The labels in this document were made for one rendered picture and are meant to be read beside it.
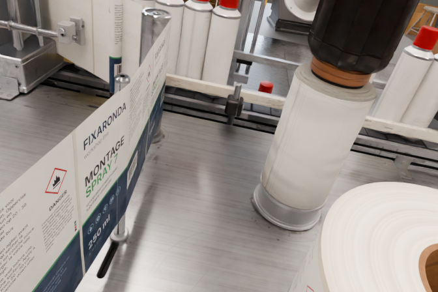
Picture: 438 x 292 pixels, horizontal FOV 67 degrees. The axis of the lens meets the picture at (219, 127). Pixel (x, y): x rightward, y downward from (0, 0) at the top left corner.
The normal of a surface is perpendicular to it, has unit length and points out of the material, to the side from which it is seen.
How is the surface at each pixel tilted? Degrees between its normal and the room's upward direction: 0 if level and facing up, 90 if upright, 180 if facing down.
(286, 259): 0
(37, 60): 90
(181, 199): 0
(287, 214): 90
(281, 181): 88
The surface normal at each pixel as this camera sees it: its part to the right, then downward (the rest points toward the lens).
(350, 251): 0.03, -0.87
